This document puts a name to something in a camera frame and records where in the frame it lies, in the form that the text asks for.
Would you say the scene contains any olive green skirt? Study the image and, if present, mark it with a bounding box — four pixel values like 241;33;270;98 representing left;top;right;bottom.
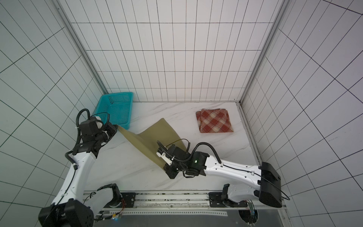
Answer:
118;118;187;168

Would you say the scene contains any red plaid skirt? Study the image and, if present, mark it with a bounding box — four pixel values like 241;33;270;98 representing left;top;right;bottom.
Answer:
196;109;234;133

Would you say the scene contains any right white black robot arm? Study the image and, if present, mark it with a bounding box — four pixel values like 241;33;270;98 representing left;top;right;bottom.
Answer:
157;141;290;208

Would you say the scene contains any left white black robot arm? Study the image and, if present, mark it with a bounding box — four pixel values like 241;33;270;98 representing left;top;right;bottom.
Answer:
38;108;125;227

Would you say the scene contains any teal plastic basket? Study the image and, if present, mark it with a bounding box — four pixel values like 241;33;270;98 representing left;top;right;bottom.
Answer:
94;92;133;130

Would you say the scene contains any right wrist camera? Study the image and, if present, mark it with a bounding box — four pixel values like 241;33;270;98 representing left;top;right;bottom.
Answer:
157;150;174;166

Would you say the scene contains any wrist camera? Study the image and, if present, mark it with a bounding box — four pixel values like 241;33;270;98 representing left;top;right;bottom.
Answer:
79;117;103;136
157;150;174;166

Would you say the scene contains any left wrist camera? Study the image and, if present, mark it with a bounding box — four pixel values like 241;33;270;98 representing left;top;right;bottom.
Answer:
79;117;103;136

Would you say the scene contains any aluminium mounting rail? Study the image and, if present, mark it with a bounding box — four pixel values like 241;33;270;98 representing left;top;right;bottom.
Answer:
97;188;285;215

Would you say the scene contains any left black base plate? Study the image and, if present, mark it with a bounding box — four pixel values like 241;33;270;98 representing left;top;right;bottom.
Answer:
116;193;136;209

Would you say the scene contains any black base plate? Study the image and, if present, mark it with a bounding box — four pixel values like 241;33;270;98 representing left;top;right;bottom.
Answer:
209;192;248;208
116;193;136;209

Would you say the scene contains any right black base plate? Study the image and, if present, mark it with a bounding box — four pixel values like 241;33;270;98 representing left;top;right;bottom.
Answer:
209;192;248;208

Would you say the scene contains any left control board with wires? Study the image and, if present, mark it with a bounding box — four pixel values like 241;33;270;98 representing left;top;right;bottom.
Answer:
93;199;126;224

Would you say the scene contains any control board with wires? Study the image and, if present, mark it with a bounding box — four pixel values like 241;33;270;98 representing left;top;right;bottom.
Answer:
238;201;259;227
93;199;126;224

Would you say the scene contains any right control board with wires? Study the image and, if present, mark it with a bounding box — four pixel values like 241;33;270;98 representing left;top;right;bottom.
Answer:
238;201;259;227

